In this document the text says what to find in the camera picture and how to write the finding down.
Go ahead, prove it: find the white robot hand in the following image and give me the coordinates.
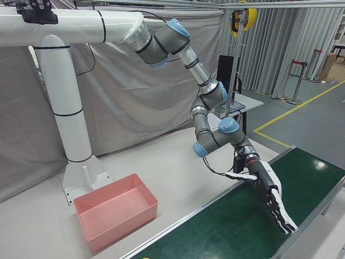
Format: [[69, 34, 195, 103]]
[[225, 160, 299, 235]]

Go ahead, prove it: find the pink plastic basket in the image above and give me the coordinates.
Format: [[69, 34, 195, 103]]
[[73, 173, 159, 254]]

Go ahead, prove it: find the green conveyor belt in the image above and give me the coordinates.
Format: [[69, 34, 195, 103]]
[[118, 145, 345, 259]]

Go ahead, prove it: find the flat white box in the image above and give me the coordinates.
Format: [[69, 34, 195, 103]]
[[206, 113, 222, 133]]

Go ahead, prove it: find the open laptop on side table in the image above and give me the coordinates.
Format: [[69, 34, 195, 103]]
[[212, 102, 247, 119]]

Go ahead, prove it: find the white side table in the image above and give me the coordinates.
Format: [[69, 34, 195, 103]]
[[210, 93, 265, 136]]

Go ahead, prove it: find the black monitor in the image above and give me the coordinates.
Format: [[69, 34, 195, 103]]
[[217, 54, 241, 106]]

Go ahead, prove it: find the brown cardboard box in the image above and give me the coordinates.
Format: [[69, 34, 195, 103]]
[[320, 53, 337, 82]]

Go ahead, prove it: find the grey pleated curtain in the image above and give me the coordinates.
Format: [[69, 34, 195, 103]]
[[223, 7, 345, 99]]

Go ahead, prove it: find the grey cloth backdrop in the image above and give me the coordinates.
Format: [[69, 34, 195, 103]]
[[0, 5, 235, 203]]

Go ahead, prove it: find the white robot torso column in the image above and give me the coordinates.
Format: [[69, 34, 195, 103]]
[[0, 8, 153, 207]]

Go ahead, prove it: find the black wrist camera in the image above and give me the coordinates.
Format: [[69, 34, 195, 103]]
[[232, 155, 245, 174]]

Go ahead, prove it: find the silver stanchion post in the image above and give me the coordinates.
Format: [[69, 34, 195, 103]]
[[309, 48, 323, 83], [288, 60, 308, 105]]

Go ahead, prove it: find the aluminium post with hooks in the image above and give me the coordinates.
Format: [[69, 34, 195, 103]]
[[225, 8, 247, 119]]

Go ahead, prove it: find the aluminium frame beam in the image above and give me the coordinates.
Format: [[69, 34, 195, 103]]
[[75, 0, 345, 11]]

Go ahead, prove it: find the black head camera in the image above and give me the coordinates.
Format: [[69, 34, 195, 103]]
[[15, 0, 59, 26]]

